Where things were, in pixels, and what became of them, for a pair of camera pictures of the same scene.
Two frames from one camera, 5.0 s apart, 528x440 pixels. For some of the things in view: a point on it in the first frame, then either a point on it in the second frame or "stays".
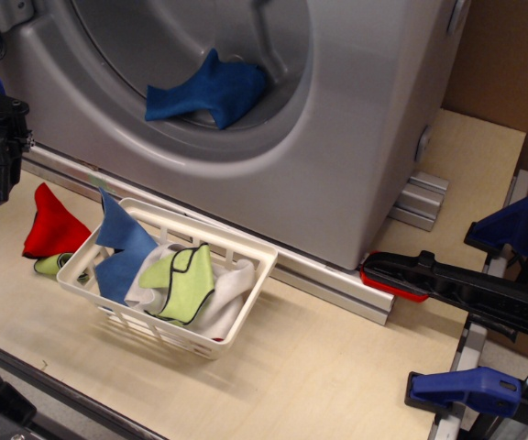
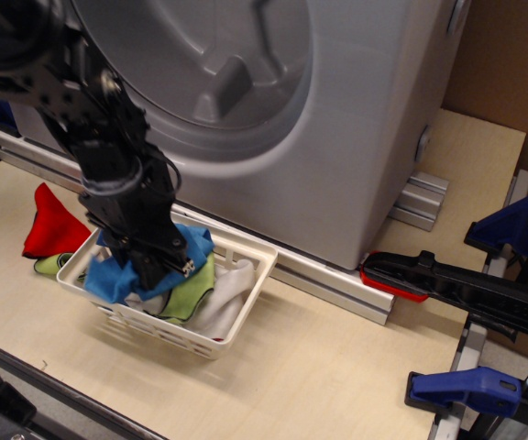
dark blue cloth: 230,91 -> 109,280
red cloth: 54,229 stays
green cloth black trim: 189,274 stays
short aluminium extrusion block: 420,201 stays
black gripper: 1,156 -> 138,210
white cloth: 214,319 stays
